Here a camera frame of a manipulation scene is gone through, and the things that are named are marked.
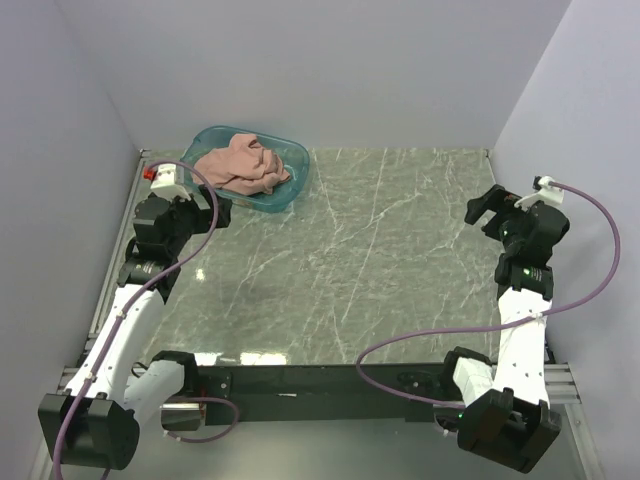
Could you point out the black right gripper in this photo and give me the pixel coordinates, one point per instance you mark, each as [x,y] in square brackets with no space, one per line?
[491,201]

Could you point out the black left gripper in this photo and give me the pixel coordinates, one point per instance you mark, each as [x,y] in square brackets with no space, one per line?
[203,215]

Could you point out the pink printed t-shirt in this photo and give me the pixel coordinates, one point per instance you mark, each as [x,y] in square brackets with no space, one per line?
[245,167]

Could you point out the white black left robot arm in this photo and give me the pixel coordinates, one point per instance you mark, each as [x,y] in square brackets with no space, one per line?
[97,418]

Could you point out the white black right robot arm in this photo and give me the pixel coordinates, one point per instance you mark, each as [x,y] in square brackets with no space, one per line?
[507,417]

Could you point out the teal transparent plastic basket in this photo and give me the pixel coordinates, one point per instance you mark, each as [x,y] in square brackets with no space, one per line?
[295,158]

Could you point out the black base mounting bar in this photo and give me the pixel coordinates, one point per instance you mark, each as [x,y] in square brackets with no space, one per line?
[270,393]

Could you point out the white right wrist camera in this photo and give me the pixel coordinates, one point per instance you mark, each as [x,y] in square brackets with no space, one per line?
[544,191]

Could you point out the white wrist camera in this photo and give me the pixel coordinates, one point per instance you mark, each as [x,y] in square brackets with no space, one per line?
[167,182]
[544,191]

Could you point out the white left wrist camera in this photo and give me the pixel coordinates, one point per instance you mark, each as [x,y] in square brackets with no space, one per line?
[167,182]

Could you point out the aluminium frame rail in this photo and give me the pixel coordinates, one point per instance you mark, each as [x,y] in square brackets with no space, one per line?
[560,385]

